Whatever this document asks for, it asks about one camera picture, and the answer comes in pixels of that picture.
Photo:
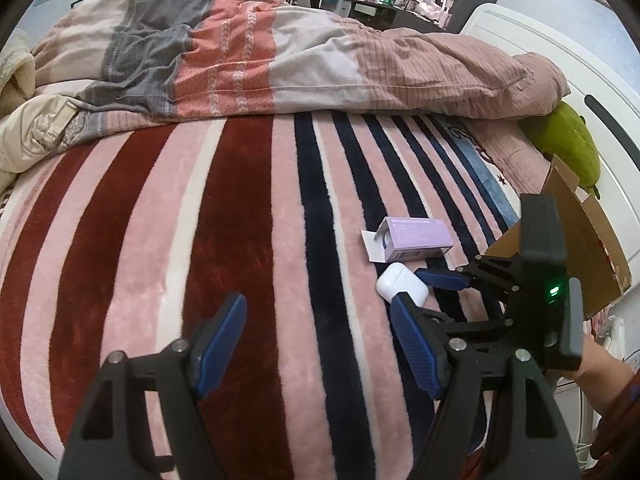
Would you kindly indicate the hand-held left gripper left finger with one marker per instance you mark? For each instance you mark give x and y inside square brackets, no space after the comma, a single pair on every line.
[220,345]

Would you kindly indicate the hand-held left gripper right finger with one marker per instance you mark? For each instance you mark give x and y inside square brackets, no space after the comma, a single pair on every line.
[417,355]

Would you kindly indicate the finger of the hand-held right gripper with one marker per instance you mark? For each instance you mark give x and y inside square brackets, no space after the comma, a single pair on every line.
[440,280]
[475,329]

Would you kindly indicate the white earbuds case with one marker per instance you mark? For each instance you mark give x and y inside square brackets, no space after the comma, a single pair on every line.
[400,282]

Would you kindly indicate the brown cardboard box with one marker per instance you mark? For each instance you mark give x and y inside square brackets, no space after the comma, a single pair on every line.
[590,250]

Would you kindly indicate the purple carton box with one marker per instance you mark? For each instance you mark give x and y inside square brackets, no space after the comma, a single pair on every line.
[420,235]

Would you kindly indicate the person's right forearm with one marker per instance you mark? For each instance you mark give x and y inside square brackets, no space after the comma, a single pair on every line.
[602,370]

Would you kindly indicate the pink striped pillow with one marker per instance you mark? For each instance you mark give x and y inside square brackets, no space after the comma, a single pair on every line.
[510,155]

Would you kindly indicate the green plush toy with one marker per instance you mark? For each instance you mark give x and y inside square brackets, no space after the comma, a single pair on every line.
[565,140]

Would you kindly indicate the striped pink fleece blanket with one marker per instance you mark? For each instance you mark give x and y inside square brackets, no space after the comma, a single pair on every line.
[150,260]

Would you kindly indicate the white bed headboard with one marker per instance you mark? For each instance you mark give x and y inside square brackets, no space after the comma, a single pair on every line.
[575,60]

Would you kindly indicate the pale pink desk item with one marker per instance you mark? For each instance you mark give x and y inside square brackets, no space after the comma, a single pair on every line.
[435,10]

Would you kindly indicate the patchwork pink grey duvet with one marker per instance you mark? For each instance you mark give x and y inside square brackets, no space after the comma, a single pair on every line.
[300,60]

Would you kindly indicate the dark desk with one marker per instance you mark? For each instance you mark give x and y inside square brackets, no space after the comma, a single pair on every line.
[400,17]

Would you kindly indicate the cream jacket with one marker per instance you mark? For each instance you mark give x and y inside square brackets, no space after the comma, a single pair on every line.
[30,125]

